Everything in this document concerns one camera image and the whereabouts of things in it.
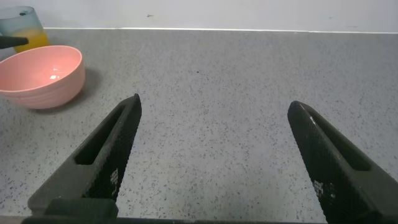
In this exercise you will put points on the ribbed clear glass cup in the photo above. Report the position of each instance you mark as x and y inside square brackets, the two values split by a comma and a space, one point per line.
[19, 22]

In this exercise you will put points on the pink bowl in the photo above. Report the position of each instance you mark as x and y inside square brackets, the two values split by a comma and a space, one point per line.
[43, 74]

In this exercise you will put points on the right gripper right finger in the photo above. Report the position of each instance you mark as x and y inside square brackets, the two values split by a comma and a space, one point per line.
[335, 168]

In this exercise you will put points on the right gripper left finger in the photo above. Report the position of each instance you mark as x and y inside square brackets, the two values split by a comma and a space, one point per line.
[105, 161]

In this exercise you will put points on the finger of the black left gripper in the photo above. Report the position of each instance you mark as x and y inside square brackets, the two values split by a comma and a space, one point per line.
[12, 41]

